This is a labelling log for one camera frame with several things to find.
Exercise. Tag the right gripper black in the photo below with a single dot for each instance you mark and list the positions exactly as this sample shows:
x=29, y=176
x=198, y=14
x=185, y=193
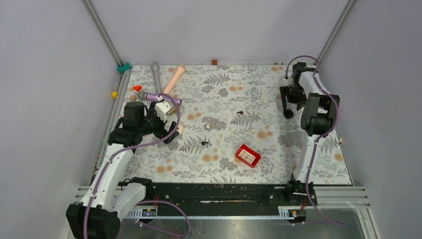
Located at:
x=300, y=101

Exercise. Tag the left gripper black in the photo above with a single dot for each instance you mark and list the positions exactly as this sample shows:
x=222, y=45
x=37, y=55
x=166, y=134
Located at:
x=162, y=132

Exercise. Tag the black glossy earbud charging case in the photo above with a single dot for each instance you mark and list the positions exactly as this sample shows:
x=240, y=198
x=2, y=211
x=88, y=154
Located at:
x=288, y=113

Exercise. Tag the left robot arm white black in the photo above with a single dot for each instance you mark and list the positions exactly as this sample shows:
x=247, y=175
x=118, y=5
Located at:
x=99, y=214

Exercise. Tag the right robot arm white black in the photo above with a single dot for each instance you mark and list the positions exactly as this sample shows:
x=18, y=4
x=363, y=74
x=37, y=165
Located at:
x=319, y=110

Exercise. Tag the purple glitter toy microphone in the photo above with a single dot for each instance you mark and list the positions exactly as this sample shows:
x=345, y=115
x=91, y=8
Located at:
x=145, y=96

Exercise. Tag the red triangular block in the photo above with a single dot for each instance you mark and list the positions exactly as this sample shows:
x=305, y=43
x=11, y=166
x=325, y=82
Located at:
x=137, y=88

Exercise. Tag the floral patterned table mat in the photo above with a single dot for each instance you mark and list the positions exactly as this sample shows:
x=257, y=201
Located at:
x=213, y=95

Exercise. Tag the beige toy microphone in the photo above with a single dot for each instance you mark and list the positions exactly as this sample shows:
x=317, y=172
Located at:
x=179, y=71

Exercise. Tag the grey toy microphone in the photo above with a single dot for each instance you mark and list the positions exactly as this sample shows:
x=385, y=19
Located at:
x=156, y=76

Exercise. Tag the red plastic tray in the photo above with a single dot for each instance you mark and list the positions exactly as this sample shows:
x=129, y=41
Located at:
x=248, y=156

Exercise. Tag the teal plastic piece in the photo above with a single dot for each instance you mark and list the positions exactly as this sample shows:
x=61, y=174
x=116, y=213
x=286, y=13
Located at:
x=123, y=68

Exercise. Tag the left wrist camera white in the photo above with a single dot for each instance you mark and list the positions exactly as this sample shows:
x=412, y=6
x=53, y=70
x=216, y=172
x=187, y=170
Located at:
x=163, y=109

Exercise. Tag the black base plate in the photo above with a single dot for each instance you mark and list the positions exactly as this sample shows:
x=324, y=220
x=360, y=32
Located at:
x=208, y=200

